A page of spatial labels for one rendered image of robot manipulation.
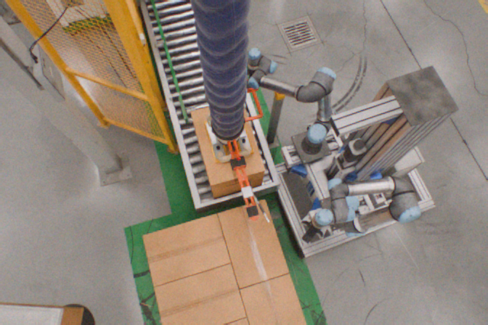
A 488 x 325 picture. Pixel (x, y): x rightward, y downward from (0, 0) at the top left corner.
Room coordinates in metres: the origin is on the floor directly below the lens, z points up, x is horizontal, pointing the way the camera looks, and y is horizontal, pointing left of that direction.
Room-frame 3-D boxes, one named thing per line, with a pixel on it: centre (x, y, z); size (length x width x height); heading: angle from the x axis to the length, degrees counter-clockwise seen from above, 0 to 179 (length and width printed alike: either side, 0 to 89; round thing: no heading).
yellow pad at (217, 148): (1.07, 0.22, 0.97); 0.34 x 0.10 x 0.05; 19
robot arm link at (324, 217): (0.40, -0.40, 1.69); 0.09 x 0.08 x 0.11; 103
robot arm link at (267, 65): (1.39, -0.10, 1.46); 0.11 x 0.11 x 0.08; 60
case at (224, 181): (1.08, 0.14, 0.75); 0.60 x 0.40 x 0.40; 19
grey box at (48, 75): (1.16, 1.15, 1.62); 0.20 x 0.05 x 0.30; 20
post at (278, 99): (1.48, -0.24, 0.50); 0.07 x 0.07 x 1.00; 20
